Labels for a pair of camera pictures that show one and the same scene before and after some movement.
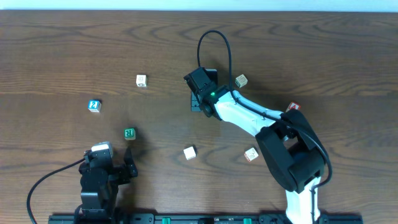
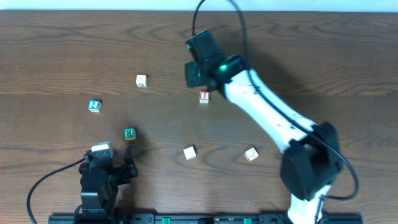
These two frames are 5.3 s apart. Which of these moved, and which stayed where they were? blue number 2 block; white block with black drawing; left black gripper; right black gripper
Moved: right black gripper
Stayed: blue number 2 block; white block with black drawing; left black gripper
